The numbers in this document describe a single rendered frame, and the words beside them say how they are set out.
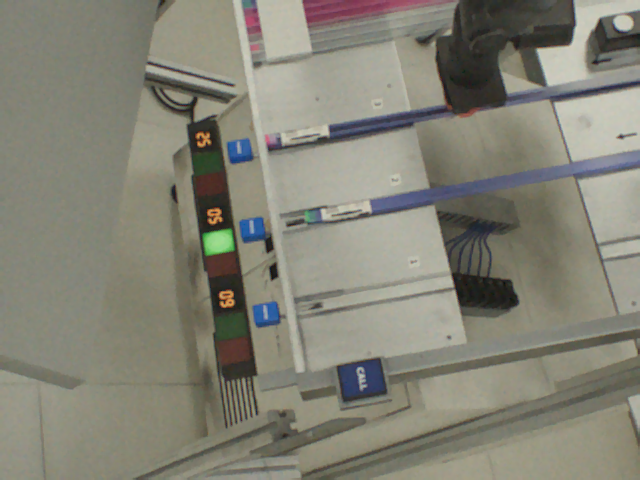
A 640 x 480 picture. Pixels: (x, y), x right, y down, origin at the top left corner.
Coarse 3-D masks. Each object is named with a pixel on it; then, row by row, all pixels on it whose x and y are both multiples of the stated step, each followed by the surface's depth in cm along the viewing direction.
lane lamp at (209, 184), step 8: (200, 176) 113; (208, 176) 113; (216, 176) 113; (200, 184) 112; (208, 184) 112; (216, 184) 112; (224, 184) 112; (200, 192) 112; (208, 192) 112; (216, 192) 112
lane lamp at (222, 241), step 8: (216, 232) 110; (224, 232) 110; (208, 240) 110; (216, 240) 110; (224, 240) 110; (232, 240) 109; (208, 248) 109; (216, 248) 109; (224, 248) 109; (232, 248) 109
